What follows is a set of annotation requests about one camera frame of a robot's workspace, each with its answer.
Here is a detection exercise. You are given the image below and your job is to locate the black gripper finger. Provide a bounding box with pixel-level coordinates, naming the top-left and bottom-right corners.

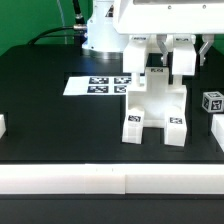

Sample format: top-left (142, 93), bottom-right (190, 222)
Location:
top-left (156, 34), bottom-right (173, 66)
top-left (199, 34), bottom-right (214, 66)

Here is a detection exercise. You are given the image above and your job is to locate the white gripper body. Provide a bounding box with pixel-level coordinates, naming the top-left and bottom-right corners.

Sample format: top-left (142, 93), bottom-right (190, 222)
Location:
top-left (113, 0), bottom-right (224, 34)

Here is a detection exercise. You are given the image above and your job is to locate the white chair seat part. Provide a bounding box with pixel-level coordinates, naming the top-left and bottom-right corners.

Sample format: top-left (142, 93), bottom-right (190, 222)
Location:
top-left (126, 67), bottom-right (187, 128)

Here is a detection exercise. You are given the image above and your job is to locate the white chair back frame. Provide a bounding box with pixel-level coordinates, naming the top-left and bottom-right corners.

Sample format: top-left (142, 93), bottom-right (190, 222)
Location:
top-left (123, 34), bottom-right (196, 76)

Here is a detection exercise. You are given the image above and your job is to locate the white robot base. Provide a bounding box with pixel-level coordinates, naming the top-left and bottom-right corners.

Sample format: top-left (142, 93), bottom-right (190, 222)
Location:
top-left (82, 0), bottom-right (129, 59)

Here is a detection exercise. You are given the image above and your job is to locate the white part at right edge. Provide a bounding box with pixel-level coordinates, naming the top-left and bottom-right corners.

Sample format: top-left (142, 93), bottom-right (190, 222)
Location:
top-left (211, 114), bottom-right (224, 152)

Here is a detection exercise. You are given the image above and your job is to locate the white part at edge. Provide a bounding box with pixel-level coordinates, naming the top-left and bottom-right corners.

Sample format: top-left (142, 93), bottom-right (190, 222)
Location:
top-left (0, 114), bottom-right (6, 139)
top-left (211, 114), bottom-right (224, 152)

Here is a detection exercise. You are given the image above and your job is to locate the white part at left edge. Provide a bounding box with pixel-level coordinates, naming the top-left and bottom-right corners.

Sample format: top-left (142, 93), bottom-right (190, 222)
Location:
top-left (0, 114), bottom-right (6, 139)

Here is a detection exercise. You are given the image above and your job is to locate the black cable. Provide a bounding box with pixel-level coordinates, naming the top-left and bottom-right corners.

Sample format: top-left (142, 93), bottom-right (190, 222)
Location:
top-left (26, 0), bottom-right (88, 46)

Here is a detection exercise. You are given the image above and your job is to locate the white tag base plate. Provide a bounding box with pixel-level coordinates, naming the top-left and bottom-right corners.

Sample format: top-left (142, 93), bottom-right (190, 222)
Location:
top-left (63, 76), bottom-right (131, 96)

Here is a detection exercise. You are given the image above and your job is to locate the white front fence rail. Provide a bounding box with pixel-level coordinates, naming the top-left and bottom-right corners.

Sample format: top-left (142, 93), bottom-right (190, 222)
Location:
top-left (0, 164), bottom-right (224, 194)

